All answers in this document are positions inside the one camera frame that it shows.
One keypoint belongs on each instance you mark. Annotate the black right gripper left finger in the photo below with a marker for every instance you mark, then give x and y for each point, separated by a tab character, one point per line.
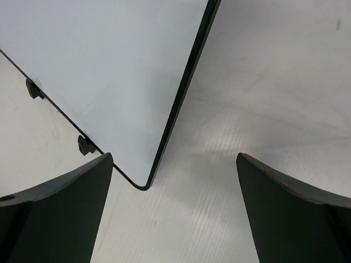
58	220

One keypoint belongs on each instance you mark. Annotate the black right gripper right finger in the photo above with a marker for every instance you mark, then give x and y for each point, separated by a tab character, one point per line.
290	220

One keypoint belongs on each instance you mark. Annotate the white whiteboard with black frame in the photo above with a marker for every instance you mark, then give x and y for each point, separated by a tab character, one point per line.
118	70

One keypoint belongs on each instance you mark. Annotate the black whiteboard clip foot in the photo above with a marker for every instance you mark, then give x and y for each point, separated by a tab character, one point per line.
85	145
34	91

